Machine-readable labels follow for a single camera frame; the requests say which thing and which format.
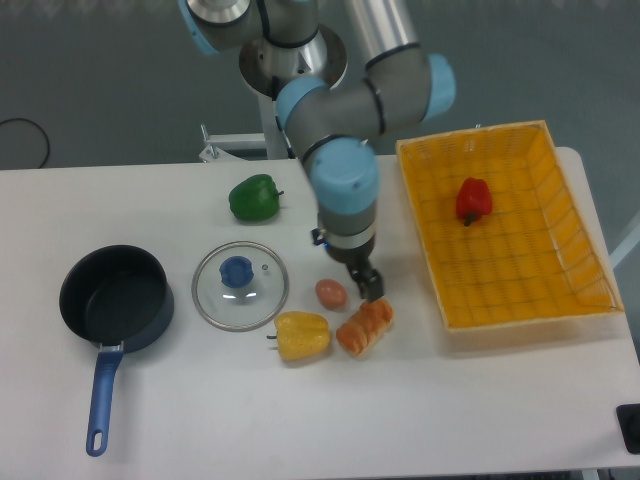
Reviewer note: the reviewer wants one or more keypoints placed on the black device at table edge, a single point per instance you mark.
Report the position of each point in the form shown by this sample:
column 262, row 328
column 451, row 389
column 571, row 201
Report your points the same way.
column 628, row 416

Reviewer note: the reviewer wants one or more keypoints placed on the brown egg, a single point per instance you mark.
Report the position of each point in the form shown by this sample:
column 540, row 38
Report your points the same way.
column 331, row 294

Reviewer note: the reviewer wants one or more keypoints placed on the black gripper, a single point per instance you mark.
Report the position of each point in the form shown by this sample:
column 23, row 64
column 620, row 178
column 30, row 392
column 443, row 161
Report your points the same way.
column 354, row 251

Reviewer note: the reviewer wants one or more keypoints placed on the green bell pepper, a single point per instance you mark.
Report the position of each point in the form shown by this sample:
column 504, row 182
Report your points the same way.
column 255, row 199

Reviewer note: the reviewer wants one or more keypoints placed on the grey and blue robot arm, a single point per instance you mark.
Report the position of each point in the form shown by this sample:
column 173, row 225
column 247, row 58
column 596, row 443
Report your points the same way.
column 329, row 129

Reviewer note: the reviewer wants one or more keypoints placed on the black pan with blue handle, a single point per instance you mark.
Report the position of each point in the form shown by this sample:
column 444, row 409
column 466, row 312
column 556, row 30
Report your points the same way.
column 118, row 299

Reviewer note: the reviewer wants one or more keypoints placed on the yellow bell pepper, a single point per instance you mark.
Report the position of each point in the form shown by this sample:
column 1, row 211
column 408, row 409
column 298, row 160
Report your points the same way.
column 301, row 335

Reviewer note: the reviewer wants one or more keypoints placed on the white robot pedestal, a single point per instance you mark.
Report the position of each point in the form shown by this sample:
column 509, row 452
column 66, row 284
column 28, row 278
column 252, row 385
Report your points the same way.
column 265, row 69

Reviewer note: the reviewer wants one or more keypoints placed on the yellow mesh basket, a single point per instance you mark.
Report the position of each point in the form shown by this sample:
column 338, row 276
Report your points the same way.
column 532, row 259

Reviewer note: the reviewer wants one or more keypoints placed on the red bell pepper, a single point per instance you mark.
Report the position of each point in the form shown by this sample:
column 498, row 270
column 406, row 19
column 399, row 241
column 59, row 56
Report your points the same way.
column 474, row 200

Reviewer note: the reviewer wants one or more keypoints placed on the glass lid with blue knob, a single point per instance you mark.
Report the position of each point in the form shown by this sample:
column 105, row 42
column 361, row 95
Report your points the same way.
column 240, row 286

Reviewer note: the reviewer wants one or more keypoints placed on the orange bread roll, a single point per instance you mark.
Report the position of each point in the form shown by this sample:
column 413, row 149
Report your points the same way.
column 365, row 327

